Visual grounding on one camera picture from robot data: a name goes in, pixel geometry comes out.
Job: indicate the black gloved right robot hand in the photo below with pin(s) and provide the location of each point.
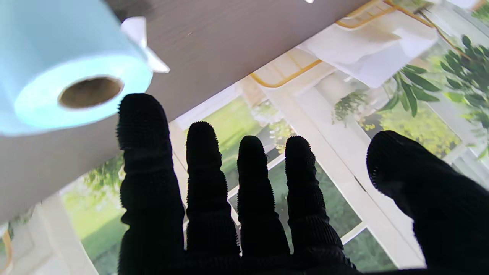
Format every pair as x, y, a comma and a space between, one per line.
153, 214

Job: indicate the light blue label roll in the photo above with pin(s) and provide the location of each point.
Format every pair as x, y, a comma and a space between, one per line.
57, 46

